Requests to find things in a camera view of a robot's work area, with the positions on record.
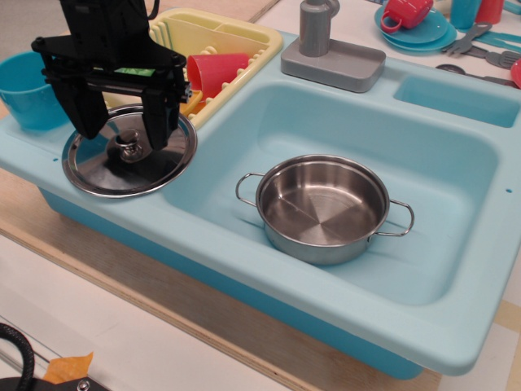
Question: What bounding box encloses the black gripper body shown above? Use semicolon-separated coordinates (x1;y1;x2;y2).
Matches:
32;1;190;103

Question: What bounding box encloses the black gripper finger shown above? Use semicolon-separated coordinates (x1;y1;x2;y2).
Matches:
142;94;179;150
51;79;107;139

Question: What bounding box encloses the round steel pot lid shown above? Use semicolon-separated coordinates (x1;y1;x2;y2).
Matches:
62;104;198;199

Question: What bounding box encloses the orange toy piece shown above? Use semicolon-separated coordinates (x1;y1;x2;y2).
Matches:
180;90;204;116

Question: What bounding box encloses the green toy artichoke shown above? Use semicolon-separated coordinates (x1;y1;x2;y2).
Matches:
116;68;155;77

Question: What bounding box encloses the blue plastic cup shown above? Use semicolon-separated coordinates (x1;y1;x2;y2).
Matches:
1;51;69;131

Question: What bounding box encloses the red plastic cup in rack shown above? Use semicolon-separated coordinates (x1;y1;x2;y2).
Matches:
186;52;249;99

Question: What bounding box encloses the yellow dish drying rack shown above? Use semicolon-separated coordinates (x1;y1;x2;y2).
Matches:
101;8;284;132

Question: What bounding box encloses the grey toy faucet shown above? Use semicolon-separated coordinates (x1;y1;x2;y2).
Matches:
281;1;387;93

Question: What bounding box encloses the red mug on plates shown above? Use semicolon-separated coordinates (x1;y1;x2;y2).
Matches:
380;0;433;33

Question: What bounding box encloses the orange tape piece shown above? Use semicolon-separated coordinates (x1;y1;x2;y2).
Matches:
42;352;94;384

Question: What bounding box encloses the top blue plate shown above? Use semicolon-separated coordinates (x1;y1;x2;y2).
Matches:
374;7;449;45

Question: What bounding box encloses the blue plate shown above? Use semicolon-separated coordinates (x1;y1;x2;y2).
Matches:
382;24;457;52
374;7;449;45

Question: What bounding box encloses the light blue toy sink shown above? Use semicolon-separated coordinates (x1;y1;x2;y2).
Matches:
1;58;520;379

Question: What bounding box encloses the dark toy ladle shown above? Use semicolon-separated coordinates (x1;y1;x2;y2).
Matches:
435;63;521;87

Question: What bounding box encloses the bottom blue plate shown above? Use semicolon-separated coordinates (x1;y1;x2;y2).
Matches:
382;24;457;52

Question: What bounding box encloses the grey toy fork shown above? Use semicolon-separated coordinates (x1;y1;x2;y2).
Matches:
442;22;493;55

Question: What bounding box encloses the blue tumbler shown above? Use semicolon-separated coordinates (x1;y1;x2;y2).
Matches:
449;0;481;29

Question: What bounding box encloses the teal toy utensil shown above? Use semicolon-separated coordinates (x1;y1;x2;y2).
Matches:
476;32;521;49

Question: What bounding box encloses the red tumbler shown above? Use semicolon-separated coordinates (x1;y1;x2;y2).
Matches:
475;0;505;24

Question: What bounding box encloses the grey toy spatula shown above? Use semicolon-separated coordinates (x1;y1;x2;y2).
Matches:
466;46;520;69

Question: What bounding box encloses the red plate edge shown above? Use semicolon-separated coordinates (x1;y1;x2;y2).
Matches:
510;59;521;89

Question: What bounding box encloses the steel pot with handles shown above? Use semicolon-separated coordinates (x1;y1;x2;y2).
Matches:
235;154;395;266

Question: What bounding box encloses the black braided cable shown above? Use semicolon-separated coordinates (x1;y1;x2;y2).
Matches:
0;322;36;391

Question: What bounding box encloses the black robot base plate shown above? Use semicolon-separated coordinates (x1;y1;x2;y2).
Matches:
1;377;110;391

